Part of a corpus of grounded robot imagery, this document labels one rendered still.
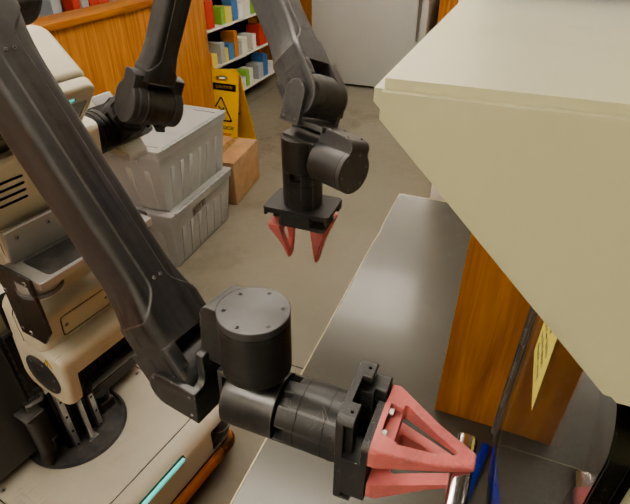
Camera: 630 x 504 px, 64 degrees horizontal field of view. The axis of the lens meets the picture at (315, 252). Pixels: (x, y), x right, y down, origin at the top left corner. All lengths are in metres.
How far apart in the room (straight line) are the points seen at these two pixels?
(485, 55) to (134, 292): 0.34
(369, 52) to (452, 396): 4.77
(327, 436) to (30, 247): 0.73
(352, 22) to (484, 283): 4.82
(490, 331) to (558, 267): 0.51
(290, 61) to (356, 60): 4.71
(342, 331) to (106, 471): 0.91
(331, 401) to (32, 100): 0.33
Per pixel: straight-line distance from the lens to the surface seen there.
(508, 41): 0.21
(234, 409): 0.44
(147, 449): 1.61
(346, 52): 5.42
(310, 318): 2.31
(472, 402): 0.77
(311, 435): 0.42
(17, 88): 0.47
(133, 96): 1.00
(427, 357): 0.86
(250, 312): 0.39
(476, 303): 0.65
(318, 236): 0.73
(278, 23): 0.74
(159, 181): 2.45
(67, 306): 1.14
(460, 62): 0.17
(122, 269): 0.44
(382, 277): 1.01
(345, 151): 0.64
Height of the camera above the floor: 1.55
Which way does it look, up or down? 35 degrees down
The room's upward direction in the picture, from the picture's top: straight up
